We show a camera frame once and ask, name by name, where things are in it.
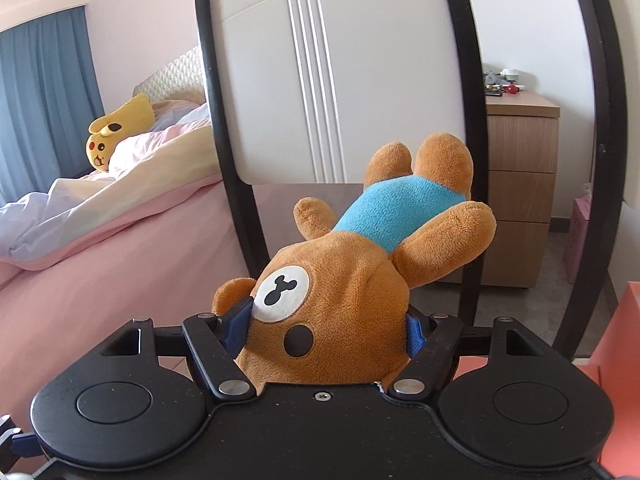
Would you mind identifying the pink cardboard box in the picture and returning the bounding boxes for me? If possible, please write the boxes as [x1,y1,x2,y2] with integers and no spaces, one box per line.
[590,280,640,480]

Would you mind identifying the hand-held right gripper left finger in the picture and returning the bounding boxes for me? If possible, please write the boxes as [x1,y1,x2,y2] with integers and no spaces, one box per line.
[99,299,255,403]

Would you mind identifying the blue curtain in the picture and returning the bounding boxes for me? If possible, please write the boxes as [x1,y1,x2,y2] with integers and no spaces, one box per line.
[0,7,109,209]

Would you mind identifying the brown teddy bear plush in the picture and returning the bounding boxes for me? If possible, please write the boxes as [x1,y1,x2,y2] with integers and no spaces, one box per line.
[212,132,498,390]

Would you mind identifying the pink paper bag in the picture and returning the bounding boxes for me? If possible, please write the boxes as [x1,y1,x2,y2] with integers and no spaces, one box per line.
[562,197,594,284]

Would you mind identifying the wooden drawer cabinet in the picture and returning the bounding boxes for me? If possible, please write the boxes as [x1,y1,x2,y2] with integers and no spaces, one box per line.
[432,92,561,289]

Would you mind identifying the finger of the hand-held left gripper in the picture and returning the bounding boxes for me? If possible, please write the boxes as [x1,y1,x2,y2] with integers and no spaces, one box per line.
[0,412,40,458]

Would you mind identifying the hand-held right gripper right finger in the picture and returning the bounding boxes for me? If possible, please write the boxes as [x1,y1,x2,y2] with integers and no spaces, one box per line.
[387,310,547,403]

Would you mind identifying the white quilted headboard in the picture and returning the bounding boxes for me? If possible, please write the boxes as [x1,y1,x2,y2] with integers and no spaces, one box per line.
[132,45,206,106]

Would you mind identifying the grey small object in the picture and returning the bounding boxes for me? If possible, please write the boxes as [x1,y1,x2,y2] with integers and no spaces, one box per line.
[482,69,507,97]

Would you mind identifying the white pink duvet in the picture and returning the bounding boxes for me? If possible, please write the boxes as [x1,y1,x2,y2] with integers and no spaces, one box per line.
[0,100,223,272]

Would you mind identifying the yellow plush toy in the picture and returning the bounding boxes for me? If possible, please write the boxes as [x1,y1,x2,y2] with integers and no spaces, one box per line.
[86,92,157,173]

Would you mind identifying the pink box lid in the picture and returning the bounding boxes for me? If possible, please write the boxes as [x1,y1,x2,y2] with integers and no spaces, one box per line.
[452,356,601,391]

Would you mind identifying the pink bed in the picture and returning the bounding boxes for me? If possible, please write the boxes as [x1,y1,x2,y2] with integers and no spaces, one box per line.
[0,175,301,413]

